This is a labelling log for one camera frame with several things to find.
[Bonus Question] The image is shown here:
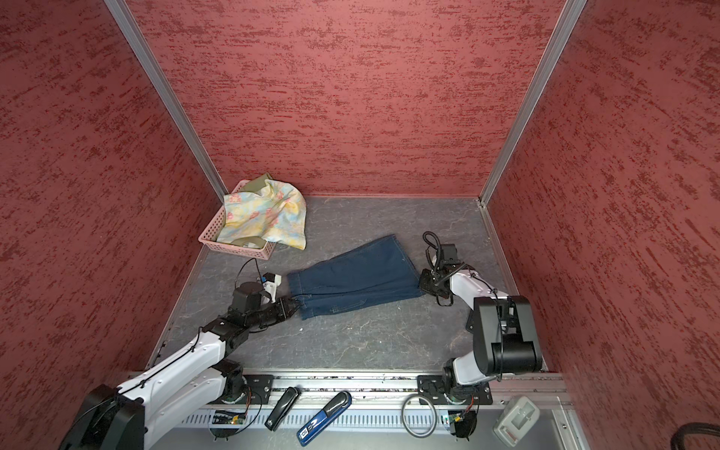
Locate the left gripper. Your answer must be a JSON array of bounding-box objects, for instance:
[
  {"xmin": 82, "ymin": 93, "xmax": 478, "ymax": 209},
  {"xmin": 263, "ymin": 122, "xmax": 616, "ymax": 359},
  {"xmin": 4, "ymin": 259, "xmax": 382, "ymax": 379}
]
[{"xmin": 246, "ymin": 295, "xmax": 302, "ymax": 330}]

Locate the blue denim skirt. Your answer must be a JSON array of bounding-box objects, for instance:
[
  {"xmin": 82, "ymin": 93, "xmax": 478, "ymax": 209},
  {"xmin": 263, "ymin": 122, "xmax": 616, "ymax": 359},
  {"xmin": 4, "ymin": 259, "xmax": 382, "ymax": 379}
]
[{"xmin": 287, "ymin": 234, "xmax": 424, "ymax": 320}]

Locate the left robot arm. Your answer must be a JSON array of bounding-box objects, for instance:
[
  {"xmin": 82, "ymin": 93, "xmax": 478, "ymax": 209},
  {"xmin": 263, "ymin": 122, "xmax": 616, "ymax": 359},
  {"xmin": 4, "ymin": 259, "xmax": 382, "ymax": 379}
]
[{"xmin": 60, "ymin": 282, "xmax": 300, "ymax": 449}]

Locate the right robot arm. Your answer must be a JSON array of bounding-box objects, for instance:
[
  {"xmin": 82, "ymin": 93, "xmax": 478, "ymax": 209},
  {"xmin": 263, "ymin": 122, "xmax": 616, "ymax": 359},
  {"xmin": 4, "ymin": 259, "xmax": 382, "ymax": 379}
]
[{"xmin": 419, "ymin": 264, "xmax": 544, "ymax": 404}]

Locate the pink plastic basket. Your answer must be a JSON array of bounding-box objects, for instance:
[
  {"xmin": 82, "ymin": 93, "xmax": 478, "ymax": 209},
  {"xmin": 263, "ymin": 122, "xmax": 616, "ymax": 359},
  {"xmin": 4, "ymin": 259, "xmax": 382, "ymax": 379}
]
[{"xmin": 198, "ymin": 206, "xmax": 276, "ymax": 261}]

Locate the pastel floral skirt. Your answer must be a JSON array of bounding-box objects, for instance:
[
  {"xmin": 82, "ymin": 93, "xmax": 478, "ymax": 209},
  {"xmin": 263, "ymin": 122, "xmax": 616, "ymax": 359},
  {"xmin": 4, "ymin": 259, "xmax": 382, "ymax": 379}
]
[{"xmin": 217, "ymin": 179, "xmax": 308, "ymax": 251}]

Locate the left circuit board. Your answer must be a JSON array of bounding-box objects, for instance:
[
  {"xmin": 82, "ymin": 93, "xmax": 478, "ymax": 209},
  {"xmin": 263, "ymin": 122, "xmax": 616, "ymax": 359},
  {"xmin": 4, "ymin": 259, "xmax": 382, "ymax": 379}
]
[{"xmin": 209, "ymin": 410, "xmax": 248, "ymax": 441}]

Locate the circuit board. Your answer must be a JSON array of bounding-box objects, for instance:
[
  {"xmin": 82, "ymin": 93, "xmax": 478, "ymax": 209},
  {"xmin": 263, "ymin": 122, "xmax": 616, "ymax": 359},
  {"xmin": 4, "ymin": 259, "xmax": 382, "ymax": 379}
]
[
  {"xmin": 447, "ymin": 411, "xmax": 477, "ymax": 441},
  {"xmin": 209, "ymin": 410, "xmax": 248, "ymax": 441}
]

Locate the blue black handheld device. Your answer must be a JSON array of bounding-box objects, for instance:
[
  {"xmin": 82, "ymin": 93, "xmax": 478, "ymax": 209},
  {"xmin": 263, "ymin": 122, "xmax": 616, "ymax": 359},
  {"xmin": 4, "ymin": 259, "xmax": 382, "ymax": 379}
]
[{"xmin": 296, "ymin": 391, "xmax": 353, "ymax": 447}]

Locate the olive green garment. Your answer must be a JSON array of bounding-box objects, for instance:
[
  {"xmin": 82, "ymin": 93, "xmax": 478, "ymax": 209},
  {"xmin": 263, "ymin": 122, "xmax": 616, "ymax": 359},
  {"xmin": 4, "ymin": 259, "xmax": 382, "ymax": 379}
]
[{"xmin": 239, "ymin": 174, "xmax": 273, "ymax": 194}]

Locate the right circuit board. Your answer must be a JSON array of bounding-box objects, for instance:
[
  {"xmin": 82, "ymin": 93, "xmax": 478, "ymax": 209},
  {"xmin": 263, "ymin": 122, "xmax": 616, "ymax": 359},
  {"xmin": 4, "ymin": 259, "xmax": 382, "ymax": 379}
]
[{"xmin": 447, "ymin": 411, "xmax": 477, "ymax": 441}]

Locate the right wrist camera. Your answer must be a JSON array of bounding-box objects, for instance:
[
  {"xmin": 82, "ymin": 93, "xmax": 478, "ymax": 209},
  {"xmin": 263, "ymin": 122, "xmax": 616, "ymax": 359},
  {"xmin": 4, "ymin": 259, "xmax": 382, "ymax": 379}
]
[{"xmin": 433, "ymin": 244, "xmax": 462, "ymax": 270}]

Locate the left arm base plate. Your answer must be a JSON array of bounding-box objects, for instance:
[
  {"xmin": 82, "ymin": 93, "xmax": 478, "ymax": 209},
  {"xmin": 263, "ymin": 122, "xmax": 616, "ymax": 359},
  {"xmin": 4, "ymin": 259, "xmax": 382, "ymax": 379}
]
[{"xmin": 219, "ymin": 374, "xmax": 275, "ymax": 405}]

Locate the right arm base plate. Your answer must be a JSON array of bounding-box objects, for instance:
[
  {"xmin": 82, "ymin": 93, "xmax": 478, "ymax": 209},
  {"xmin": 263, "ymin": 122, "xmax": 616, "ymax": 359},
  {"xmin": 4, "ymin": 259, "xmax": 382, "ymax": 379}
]
[{"xmin": 416, "ymin": 375, "xmax": 493, "ymax": 406}]

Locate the grey coiled cable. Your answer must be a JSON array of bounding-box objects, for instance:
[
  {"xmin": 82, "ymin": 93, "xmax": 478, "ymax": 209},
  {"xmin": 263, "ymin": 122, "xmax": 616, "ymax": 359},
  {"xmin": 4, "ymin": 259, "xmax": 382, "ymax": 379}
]
[{"xmin": 400, "ymin": 393, "xmax": 439, "ymax": 440}]

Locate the aluminium front rail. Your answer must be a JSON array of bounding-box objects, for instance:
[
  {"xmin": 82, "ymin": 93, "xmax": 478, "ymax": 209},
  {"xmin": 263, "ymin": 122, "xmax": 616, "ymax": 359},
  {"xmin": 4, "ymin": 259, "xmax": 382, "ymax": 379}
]
[{"xmin": 145, "ymin": 368, "xmax": 592, "ymax": 450}]

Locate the black cable at edge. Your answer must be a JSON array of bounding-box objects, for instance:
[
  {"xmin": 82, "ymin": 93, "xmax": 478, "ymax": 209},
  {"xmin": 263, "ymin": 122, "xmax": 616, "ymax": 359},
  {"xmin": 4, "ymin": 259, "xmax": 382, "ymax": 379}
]
[{"xmin": 670, "ymin": 421, "xmax": 720, "ymax": 450}]

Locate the left aluminium corner post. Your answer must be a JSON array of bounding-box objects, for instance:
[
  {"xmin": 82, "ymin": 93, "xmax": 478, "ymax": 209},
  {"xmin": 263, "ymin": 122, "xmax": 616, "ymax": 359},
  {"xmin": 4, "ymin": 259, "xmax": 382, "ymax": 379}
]
[{"xmin": 104, "ymin": 0, "xmax": 228, "ymax": 201}]

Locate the aluminium corner post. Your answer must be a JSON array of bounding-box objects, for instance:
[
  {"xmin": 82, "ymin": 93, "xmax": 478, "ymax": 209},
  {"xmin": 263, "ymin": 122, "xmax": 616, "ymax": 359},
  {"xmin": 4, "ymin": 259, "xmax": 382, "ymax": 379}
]
[
  {"xmin": 479, "ymin": 0, "xmax": 587, "ymax": 209},
  {"xmin": 104, "ymin": 0, "xmax": 228, "ymax": 201}
]

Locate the right aluminium corner post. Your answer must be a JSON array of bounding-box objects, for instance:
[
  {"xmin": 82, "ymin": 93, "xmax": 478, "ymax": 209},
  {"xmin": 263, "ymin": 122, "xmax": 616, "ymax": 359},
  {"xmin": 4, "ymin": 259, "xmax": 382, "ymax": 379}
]
[{"xmin": 479, "ymin": 0, "xmax": 587, "ymax": 209}]

